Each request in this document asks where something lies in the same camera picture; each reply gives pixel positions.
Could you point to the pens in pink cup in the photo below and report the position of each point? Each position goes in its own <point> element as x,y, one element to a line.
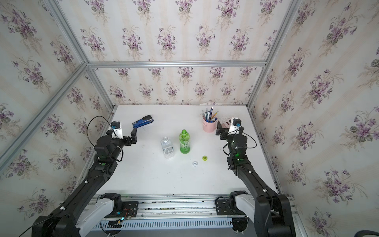
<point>209,115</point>

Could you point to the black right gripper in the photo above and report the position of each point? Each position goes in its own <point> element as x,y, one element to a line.
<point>224,131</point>

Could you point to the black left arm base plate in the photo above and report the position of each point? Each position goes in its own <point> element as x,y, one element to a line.
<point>126,209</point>

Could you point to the green plastic bottle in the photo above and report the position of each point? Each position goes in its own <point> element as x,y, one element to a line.
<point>184,139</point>

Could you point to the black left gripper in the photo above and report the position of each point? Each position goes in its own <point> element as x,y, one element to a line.
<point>133,136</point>

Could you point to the pink pen holder cup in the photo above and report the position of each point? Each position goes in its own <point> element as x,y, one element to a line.
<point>209,126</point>

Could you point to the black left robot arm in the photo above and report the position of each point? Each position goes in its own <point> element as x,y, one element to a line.
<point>71,219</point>

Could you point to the clear plastic water bottle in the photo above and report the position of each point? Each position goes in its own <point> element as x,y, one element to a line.
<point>167,147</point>

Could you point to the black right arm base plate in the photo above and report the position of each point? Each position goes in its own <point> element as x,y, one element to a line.
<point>223,206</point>

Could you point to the pink calculator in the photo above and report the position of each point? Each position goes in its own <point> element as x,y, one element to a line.
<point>227,123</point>

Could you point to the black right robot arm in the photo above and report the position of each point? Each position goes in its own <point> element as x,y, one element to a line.
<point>269,211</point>

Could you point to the blue black stapler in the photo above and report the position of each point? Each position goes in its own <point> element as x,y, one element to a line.
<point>143,121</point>

